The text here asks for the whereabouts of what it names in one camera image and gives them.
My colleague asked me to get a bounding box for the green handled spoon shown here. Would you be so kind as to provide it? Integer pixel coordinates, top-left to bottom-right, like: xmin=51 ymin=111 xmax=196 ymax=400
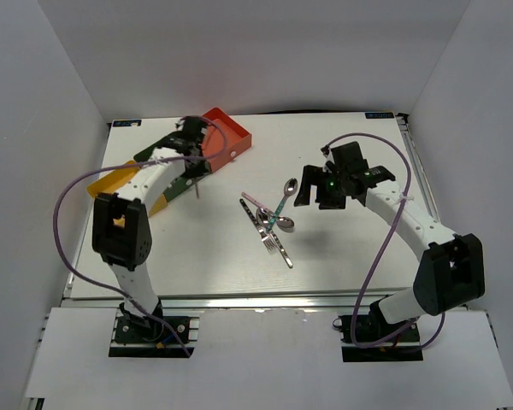
xmin=265 ymin=178 xmax=298 ymax=233

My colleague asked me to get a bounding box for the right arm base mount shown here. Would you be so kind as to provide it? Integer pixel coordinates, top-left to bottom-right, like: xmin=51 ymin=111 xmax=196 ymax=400
xmin=332 ymin=314 xmax=423 ymax=363

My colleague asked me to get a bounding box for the green tray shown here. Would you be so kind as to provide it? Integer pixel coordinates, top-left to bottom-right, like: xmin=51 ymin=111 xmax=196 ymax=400
xmin=133 ymin=143 xmax=211 ymax=202

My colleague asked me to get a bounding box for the pink handled spoon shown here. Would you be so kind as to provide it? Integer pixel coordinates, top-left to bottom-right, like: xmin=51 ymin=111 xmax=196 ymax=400
xmin=241 ymin=192 xmax=274 ymax=219

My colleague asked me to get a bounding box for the red tray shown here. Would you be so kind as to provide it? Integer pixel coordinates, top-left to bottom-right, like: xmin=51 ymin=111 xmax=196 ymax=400
xmin=202 ymin=108 xmax=252 ymax=173

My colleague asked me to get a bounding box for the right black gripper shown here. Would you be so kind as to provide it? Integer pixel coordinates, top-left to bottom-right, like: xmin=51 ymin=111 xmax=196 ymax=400
xmin=294 ymin=165 xmax=348 ymax=210

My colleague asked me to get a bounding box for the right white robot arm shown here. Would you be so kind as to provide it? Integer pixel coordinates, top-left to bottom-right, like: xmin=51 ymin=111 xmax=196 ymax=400
xmin=294 ymin=142 xmax=485 ymax=346

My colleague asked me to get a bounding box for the silver fork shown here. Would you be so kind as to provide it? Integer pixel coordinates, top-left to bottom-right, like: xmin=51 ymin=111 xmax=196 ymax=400
xmin=256 ymin=210 xmax=276 ymax=251

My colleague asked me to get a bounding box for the yellow tray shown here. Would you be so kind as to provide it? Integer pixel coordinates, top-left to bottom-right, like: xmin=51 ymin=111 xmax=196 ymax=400
xmin=86 ymin=160 xmax=177 ymax=217

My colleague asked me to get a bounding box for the aluminium table frame rail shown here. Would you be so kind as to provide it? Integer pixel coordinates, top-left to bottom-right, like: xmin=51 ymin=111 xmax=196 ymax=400
xmin=61 ymin=291 xmax=386 ymax=311

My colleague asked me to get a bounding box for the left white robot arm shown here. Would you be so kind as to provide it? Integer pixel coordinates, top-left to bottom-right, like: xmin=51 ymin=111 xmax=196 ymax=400
xmin=91 ymin=116 xmax=210 ymax=341

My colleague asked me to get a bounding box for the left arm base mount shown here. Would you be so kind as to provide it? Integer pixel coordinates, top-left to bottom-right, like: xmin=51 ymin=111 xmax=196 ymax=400
xmin=108 ymin=311 xmax=199 ymax=359

